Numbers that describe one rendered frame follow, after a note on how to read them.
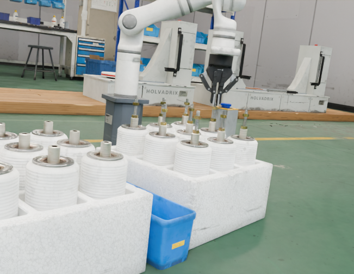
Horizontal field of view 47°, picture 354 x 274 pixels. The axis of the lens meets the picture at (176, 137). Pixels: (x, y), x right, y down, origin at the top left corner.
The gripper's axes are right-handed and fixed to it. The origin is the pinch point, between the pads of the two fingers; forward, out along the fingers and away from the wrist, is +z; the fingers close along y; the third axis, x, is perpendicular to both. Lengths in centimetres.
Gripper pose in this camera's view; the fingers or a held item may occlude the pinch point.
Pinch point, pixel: (215, 99)
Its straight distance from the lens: 131.4
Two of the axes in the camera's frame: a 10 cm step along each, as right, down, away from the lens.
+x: 0.8, 1.9, -9.8
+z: -1.1, 9.8, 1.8
